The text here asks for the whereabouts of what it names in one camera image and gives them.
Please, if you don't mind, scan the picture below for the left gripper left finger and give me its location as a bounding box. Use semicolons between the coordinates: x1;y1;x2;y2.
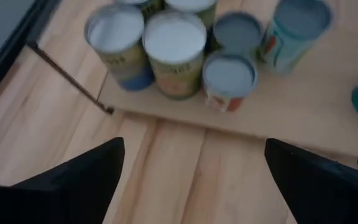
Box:
0;136;126;224

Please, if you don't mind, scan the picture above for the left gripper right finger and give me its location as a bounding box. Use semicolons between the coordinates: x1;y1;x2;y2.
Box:
264;138;358;224

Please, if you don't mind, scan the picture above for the red white tomato can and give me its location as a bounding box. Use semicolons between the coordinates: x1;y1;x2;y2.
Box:
201;51;259;113

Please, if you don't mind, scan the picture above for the yellow and blue label can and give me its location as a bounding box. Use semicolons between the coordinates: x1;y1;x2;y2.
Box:
84;3;155;92

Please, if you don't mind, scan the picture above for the white teal can red print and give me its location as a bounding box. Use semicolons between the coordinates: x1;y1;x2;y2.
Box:
258;0;335;75

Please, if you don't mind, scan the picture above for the green dotted peas can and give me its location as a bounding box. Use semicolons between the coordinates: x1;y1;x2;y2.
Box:
209;11;264;60

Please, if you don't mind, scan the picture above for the green oranges can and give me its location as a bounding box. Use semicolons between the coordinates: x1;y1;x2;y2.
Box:
141;9;208;101

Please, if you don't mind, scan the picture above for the yellow and teal label can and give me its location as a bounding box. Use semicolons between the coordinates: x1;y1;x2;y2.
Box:
114;0;164;20

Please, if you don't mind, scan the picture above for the peaches can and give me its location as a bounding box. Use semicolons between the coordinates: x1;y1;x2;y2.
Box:
163;0;219;30

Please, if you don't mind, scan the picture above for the wooden shelf black metal frame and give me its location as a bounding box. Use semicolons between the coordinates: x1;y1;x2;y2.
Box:
26;0;358;170

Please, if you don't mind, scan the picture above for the black aluminium table frame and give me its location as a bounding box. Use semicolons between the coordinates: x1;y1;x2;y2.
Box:
0;0;62;111

